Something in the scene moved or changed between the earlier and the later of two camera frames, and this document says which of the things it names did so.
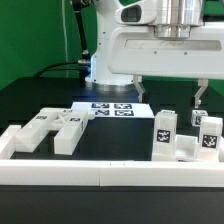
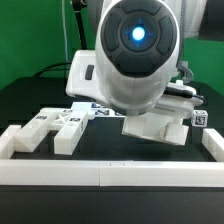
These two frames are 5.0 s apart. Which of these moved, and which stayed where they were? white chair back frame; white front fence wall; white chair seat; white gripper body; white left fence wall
Moved: white gripper body; white chair seat
Stayed: white left fence wall; white front fence wall; white chair back frame
